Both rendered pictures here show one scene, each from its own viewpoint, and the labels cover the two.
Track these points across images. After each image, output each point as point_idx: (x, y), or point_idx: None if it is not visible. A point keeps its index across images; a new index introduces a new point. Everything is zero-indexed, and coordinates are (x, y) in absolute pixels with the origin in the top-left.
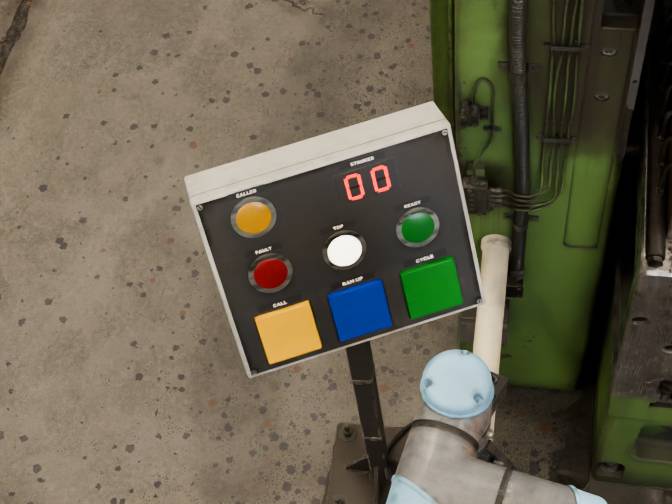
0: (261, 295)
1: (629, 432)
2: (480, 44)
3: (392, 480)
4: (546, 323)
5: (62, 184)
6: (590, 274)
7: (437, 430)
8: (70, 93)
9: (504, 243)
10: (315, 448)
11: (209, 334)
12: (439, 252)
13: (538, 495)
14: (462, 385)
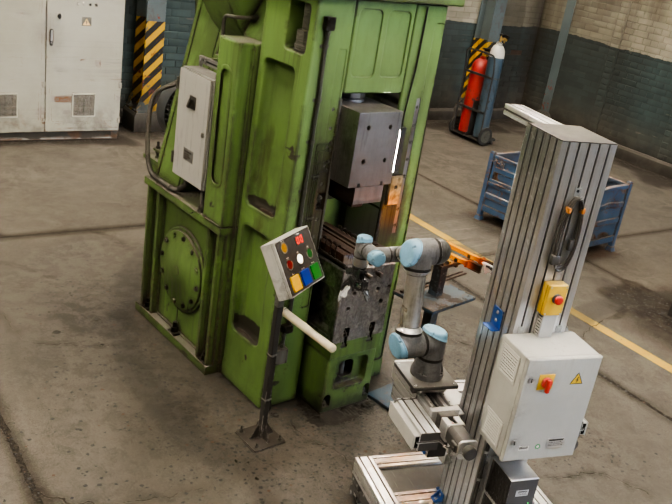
0: (289, 271)
1: (333, 370)
2: (291, 221)
3: (368, 255)
4: (291, 355)
5: (59, 415)
6: (305, 320)
7: (369, 244)
8: (32, 392)
9: (287, 308)
10: (234, 440)
11: (166, 430)
12: (314, 260)
13: (394, 246)
14: (367, 236)
